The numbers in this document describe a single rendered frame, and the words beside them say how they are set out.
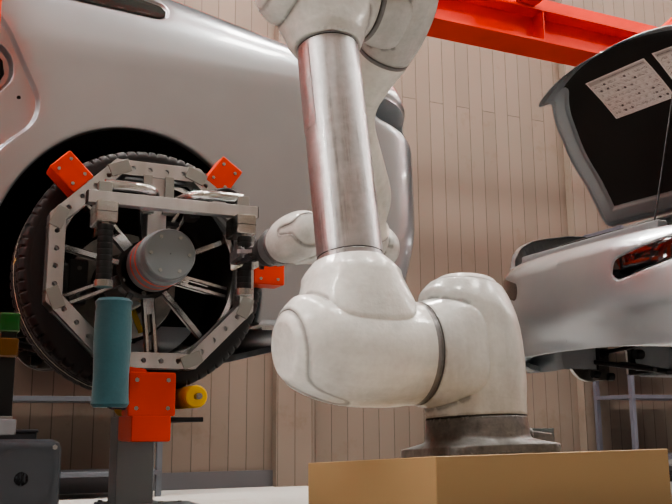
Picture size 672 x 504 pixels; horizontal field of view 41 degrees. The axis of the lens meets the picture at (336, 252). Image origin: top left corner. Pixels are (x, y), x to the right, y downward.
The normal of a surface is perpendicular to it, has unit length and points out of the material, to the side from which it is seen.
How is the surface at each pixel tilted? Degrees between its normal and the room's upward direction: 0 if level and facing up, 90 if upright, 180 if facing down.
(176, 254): 90
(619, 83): 144
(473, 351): 88
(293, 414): 90
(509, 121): 90
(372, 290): 76
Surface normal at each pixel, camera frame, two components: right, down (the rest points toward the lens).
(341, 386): 0.08, 0.57
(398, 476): -0.90, -0.07
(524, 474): 0.44, -0.18
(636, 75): -0.54, 0.74
